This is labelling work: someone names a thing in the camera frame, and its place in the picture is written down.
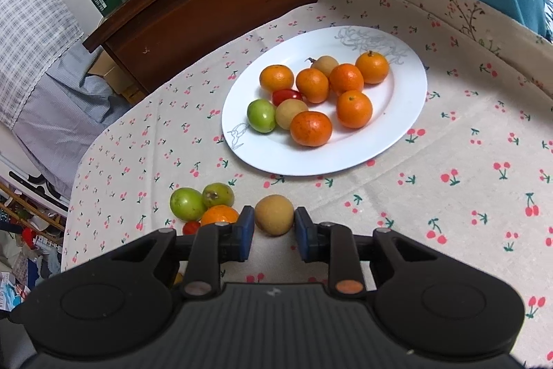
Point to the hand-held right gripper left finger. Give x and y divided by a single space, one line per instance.
246 233

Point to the red cherry tomato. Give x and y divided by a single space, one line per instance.
287 95
191 227

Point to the brown cardboard box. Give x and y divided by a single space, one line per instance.
103 68

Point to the white plate with grey flower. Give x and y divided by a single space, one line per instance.
389 127

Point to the brown longan with stem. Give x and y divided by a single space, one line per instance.
324 64

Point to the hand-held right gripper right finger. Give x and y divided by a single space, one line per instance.
302 235

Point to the cherry print tablecloth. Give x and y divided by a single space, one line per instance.
453 222

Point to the grey blue bed sheet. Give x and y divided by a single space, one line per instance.
65 114

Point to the green round fruit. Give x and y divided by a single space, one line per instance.
261 115
218 195
186 203

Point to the clutter pile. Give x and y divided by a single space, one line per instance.
26 256

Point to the grey checked quilt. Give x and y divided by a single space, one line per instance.
30 27

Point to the mandarin orange with stem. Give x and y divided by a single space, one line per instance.
372 67

